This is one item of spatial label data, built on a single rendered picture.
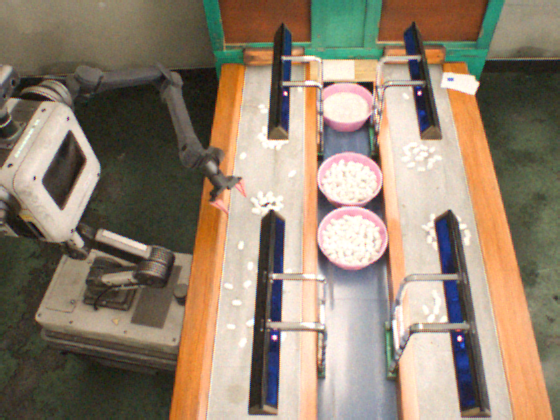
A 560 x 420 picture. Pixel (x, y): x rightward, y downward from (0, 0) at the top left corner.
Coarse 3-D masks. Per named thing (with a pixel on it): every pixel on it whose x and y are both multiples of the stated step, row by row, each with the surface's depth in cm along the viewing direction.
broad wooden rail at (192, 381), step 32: (224, 64) 257; (224, 96) 244; (224, 128) 232; (224, 160) 221; (224, 192) 212; (224, 224) 204; (192, 288) 187; (192, 320) 180; (192, 352) 173; (192, 384) 167; (192, 416) 161
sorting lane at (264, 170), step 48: (240, 144) 229; (288, 144) 228; (288, 192) 213; (240, 240) 201; (288, 240) 200; (240, 288) 189; (288, 288) 188; (240, 336) 178; (288, 336) 178; (240, 384) 169; (288, 384) 168
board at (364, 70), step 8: (312, 64) 252; (360, 64) 250; (368, 64) 250; (376, 64) 250; (312, 72) 248; (360, 72) 247; (368, 72) 246; (312, 80) 245; (328, 80) 245; (336, 80) 245; (344, 80) 244; (352, 80) 244; (360, 80) 244; (368, 80) 244
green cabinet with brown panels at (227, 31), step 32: (224, 0) 229; (256, 0) 229; (288, 0) 228; (320, 0) 226; (352, 0) 227; (384, 0) 226; (416, 0) 225; (448, 0) 224; (480, 0) 223; (224, 32) 244; (256, 32) 243; (320, 32) 241; (352, 32) 241; (384, 32) 240; (448, 32) 238; (480, 32) 236
